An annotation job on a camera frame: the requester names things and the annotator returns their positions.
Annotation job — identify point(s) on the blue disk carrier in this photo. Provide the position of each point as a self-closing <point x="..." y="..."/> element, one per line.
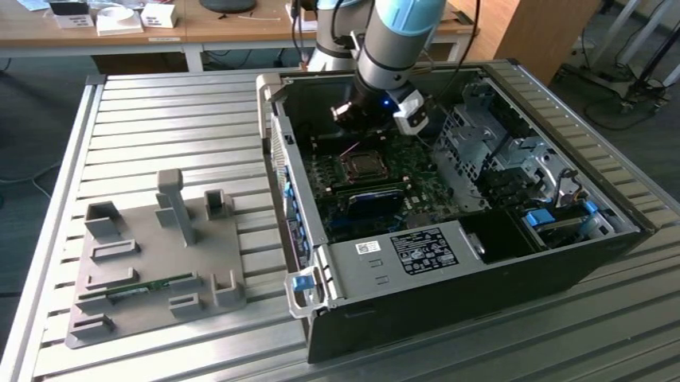
<point x="539" y="219"/>

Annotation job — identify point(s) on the small blue clip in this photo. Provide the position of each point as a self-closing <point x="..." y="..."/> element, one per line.
<point x="591" y="210"/>

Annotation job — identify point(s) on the small square heatsink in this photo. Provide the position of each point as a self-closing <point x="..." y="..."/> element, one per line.
<point x="420" y="222"/>

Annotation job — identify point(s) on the silver metal drive cage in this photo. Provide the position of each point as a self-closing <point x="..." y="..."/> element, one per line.
<point x="468" y="147"/>

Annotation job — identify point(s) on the black round monitor base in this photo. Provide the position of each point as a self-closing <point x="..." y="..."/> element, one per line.
<point x="229" y="5"/>

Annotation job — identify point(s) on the grey power supply with labels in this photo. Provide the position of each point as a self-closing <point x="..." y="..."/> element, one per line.
<point x="361" y="274"/>

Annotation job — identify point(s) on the white box with black card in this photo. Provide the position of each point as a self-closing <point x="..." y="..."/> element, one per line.
<point x="74" y="22"/>

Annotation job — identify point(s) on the CPU socket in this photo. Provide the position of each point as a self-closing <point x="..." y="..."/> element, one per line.
<point x="366" y="179"/>

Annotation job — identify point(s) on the blue card retainer bar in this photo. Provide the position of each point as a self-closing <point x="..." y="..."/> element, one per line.
<point x="289" y="190"/>

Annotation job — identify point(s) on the white box with round top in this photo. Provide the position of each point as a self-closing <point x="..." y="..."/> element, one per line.
<point x="119" y="24"/>

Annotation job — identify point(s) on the wooden cabinet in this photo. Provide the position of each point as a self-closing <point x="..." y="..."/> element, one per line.
<point x="541" y="36"/>

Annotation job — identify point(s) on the black plastic shroud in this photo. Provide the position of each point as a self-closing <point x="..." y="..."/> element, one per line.
<point x="500" y="235"/>

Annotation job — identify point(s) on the green motherboard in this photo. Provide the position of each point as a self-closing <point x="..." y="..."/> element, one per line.
<point x="425" y="187"/>

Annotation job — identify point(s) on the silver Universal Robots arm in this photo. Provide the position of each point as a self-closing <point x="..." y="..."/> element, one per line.
<point x="393" y="44"/>

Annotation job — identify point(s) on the small cardboard box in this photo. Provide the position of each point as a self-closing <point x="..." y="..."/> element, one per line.
<point x="308" y="26"/>

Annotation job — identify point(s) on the black RAM slot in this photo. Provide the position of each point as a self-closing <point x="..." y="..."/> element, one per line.
<point x="366" y="184"/>
<point x="372" y="191"/>

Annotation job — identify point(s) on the black graphics card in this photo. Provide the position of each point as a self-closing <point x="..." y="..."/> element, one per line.
<point x="377" y="203"/>

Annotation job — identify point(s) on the green RAM stick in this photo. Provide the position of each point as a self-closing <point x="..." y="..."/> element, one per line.
<point x="154" y="285"/>

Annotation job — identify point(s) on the white printed box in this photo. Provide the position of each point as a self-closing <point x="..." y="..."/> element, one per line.
<point x="159" y="18"/>

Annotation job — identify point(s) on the black open PC case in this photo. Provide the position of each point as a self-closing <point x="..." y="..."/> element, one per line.
<point x="479" y="310"/>

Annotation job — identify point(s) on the pale blue paper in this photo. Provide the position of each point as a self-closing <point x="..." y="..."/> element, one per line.
<point x="32" y="4"/>

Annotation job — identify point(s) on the grey parts rack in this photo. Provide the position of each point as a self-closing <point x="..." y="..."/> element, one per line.
<point x="149" y="246"/>

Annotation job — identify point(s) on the wooden desk white frame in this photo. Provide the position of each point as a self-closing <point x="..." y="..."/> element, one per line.
<point x="213" y="24"/>

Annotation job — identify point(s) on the small CPU plate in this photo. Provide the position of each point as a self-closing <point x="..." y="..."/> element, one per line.
<point x="368" y="165"/>

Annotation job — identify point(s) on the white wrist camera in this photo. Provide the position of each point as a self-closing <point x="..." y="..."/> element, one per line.
<point x="412" y="115"/>

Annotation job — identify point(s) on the blue case latch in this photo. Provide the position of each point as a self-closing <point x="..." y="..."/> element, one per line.
<point x="302" y="283"/>

